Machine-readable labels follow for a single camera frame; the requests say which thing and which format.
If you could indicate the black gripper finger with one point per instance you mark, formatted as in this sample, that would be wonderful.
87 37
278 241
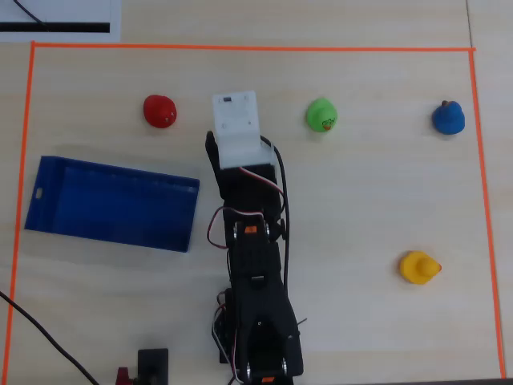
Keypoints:
214 160

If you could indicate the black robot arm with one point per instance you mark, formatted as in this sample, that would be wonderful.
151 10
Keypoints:
260 288

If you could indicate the red rubber duck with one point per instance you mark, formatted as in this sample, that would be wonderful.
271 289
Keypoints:
159 111

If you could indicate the green rubber duck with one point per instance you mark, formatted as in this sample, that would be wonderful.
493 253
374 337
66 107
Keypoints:
321 115

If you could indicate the blue plastic box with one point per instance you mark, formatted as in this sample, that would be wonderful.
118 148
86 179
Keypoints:
112 204

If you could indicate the yellow rubber duck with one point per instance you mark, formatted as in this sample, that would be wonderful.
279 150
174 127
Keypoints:
418 268

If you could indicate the blue rubber duck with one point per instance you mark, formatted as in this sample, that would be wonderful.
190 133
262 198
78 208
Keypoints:
449 118

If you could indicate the orange tape strip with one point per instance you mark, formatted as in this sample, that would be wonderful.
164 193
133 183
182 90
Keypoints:
485 200
248 48
22 160

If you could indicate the black table clamp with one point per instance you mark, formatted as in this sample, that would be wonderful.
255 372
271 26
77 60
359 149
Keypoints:
153 365

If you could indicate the white sheet with black bar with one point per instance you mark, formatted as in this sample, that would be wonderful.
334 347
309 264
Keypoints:
60 27

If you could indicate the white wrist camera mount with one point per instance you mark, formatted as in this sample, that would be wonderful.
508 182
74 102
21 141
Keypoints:
239 128

